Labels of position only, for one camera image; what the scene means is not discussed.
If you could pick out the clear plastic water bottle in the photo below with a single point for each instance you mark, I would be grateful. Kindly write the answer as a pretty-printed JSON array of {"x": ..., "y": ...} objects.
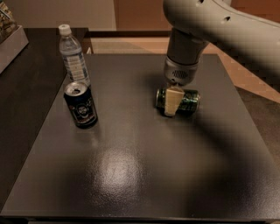
[{"x": 72, "y": 55}]

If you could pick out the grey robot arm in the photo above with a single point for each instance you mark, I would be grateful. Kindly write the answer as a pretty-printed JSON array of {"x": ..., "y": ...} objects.
[{"x": 252, "y": 41}]

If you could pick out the white box on left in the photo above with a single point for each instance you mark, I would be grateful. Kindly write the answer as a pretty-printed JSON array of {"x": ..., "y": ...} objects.
[{"x": 12, "y": 47}]

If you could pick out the black soda can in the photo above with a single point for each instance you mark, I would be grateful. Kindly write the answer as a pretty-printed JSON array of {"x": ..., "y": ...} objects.
[{"x": 81, "y": 105}]

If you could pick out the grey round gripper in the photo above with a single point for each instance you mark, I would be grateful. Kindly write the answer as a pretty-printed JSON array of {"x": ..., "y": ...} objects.
[{"x": 179, "y": 73}]

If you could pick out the green soda can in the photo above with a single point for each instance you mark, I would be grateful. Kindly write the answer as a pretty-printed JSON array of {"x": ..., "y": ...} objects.
[{"x": 189, "y": 103}]

